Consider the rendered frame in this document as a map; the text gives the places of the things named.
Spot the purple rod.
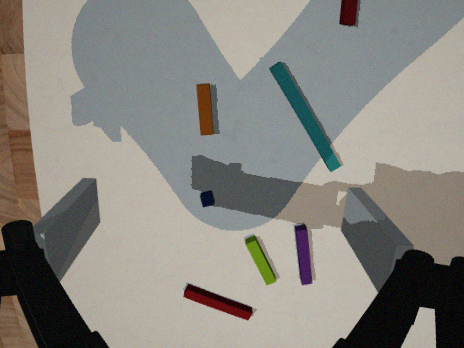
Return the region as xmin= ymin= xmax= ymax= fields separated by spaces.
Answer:
xmin=294 ymin=224 xmax=312 ymax=285

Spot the orange rod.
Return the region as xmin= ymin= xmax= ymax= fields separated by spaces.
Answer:
xmin=196 ymin=83 xmax=213 ymax=136

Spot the dark red rod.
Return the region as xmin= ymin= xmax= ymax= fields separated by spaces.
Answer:
xmin=183 ymin=284 xmax=253 ymax=320
xmin=339 ymin=0 xmax=358 ymax=26

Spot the small blue cube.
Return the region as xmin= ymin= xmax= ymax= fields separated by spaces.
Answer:
xmin=200 ymin=190 xmax=215 ymax=207

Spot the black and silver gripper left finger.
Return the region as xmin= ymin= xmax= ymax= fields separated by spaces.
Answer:
xmin=0 ymin=178 xmax=109 ymax=348

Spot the turquoise rod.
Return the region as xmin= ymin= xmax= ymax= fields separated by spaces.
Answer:
xmin=269 ymin=62 xmax=341 ymax=172

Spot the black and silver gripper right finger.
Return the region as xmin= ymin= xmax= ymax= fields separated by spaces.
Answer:
xmin=332 ymin=187 xmax=464 ymax=348

